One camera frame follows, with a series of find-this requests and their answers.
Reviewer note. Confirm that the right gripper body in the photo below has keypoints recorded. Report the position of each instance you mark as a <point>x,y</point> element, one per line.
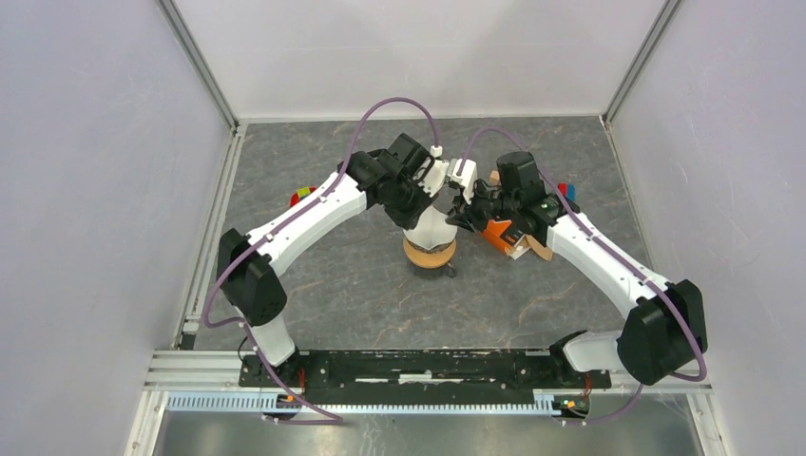
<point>487,206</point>

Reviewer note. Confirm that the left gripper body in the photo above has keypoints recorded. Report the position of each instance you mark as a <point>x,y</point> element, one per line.
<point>409,202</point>

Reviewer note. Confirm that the white paper coffee filter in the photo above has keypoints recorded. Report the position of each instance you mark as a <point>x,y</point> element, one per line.
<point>432,232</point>

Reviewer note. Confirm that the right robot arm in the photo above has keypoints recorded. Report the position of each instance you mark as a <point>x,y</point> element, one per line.
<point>664,331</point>

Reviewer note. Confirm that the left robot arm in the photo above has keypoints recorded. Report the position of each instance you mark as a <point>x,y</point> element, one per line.
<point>250,265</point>

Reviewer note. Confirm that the coffee filter box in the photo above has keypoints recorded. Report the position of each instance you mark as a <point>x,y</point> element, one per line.
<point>505,237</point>

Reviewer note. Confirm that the glass coffee server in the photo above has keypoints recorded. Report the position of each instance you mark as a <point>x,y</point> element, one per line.
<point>446,270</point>

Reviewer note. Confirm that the brown paper coffee filter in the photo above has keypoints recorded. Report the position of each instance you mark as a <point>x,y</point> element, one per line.
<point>540,249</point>

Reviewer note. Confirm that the red and blue block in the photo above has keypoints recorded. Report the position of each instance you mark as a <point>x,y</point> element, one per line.
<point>567,190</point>

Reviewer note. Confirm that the multicoloured block stack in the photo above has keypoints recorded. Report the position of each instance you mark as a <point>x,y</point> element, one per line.
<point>304,192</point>

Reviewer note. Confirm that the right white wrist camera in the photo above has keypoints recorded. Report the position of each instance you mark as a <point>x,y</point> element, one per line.
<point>461,176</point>

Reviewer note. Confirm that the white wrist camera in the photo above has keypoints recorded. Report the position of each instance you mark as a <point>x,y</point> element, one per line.
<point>461,176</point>
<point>439,171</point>

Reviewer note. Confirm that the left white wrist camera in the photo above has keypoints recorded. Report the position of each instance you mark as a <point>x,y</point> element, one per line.
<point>439,171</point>

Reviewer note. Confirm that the aluminium frame rail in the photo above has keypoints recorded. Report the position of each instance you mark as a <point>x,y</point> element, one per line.
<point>221,371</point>

